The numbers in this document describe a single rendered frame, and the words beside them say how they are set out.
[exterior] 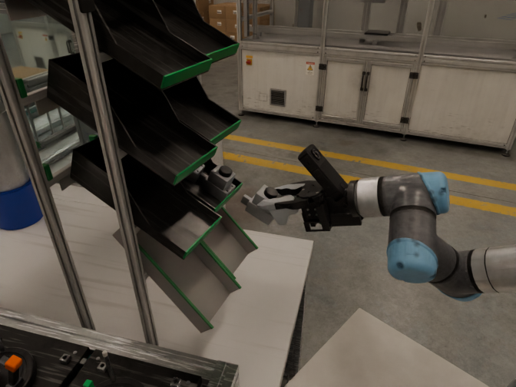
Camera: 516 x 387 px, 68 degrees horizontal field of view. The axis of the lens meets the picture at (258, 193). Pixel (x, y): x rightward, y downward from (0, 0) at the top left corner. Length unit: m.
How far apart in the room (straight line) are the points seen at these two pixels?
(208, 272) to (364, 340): 0.43
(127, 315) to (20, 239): 0.56
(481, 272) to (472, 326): 1.73
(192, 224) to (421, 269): 0.44
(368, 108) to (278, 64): 1.13
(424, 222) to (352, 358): 0.46
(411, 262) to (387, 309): 1.73
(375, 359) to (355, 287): 1.43
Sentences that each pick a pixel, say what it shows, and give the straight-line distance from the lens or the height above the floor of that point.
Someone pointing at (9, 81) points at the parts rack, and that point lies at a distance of 0.76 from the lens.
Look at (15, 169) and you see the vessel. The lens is 1.52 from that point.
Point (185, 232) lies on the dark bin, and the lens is 0.78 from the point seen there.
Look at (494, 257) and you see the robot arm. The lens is 0.73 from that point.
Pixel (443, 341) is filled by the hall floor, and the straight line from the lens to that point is 2.32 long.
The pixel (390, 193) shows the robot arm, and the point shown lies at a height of 1.32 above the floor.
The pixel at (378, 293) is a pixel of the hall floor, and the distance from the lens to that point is 2.44.
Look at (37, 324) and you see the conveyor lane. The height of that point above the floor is 0.96.
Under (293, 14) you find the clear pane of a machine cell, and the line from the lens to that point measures 4.51.
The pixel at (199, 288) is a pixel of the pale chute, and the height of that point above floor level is 1.04.
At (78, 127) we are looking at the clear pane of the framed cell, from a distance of 1.65.
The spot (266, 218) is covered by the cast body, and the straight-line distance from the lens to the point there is 0.84.
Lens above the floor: 1.67
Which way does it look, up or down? 31 degrees down
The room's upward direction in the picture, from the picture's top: straight up
